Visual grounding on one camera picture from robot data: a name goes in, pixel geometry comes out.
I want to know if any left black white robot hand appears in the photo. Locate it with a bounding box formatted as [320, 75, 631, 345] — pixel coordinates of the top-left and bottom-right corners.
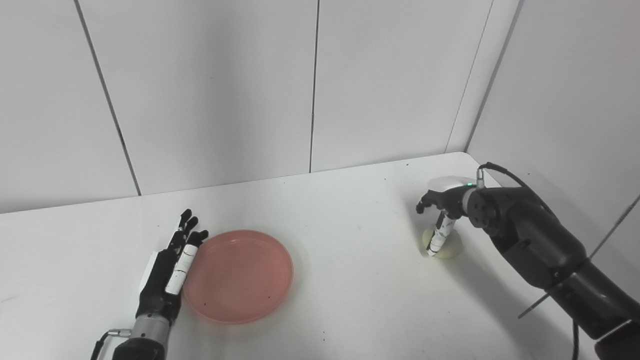
[135, 208, 210, 321]

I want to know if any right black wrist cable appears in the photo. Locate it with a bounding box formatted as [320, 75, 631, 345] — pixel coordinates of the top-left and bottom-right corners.
[474, 161, 582, 360]

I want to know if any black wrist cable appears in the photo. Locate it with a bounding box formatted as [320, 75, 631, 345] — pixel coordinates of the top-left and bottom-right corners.
[474, 161, 582, 360]
[89, 328, 134, 360]

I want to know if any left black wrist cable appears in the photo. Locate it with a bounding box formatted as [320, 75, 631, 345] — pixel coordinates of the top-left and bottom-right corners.
[89, 328, 134, 360]

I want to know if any cream steamed bun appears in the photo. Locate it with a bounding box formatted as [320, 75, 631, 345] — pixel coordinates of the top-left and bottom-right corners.
[422, 225, 464, 260]

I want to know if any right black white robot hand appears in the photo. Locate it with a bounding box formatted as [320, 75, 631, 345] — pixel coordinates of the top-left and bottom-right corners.
[415, 175, 479, 258]

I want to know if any pink round plate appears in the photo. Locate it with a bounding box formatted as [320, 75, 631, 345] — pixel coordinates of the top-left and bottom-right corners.
[182, 229, 295, 325]

